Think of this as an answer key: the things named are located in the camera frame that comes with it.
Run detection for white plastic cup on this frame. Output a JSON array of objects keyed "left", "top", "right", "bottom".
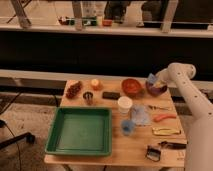
[{"left": 117, "top": 96, "right": 133, "bottom": 114}]

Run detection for small metal fork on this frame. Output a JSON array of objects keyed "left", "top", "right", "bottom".
[{"left": 148, "top": 105, "right": 171, "bottom": 111}]

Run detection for small dark metal cup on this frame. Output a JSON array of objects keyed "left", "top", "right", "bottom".
[{"left": 83, "top": 91, "right": 93, "bottom": 105}]

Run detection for black metal clip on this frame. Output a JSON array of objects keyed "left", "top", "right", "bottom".
[{"left": 146, "top": 145, "right": 161, "bottom": 162}]

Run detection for black handled tool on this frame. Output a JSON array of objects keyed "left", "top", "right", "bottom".
[{"left": 158, "top": 141, "right": 186, "bottom": 150}]

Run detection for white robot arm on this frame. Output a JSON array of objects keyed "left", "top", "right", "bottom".
[{"left": 157, "top": 63, "right": 213, "bottom": 171}]

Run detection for green plastic tray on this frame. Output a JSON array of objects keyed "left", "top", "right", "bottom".
[{"left": 45, "top": 107, "right": 112, "bottom": 156}]

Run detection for brown toy grapes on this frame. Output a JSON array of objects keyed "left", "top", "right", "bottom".
[{"left": 66, "top": 81, "right": 82, "bottom": 99}]

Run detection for blue yellow sponge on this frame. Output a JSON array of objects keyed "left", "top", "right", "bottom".
[{"left": 147, "top": 73, "right": 165, "bottom": 88}]

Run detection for small blue cup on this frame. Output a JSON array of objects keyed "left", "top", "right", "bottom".
[{"left": 121, "top": 120, "right": 135, "bottom": 136}]

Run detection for purple bowl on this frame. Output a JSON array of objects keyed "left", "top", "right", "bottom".
[{"left": 145, "top": 82, "right": 167, "bottom": 97}]

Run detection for small orange fruit toy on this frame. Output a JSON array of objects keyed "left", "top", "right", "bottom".
[{"left": 91, "top": 79, "right": 101, "bottom": 90}]

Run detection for orange toy carrot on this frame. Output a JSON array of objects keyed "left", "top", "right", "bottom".
[{"left": 153, "top": 114, "right": 176, "bottom": 122}]

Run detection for black office chair base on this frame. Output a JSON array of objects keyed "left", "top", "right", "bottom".
[{"left": 0, "top": 120, "right": 36, "bottom": 150}]

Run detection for black rectangular block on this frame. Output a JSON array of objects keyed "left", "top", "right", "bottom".
[{"left": 102, "top": 92, "right": 120, "bottom": 100}]

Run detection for red orange bowl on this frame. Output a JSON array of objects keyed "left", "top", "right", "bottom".
[{"left": 121, "top": 78, "right": 142, "bottom": 97}]

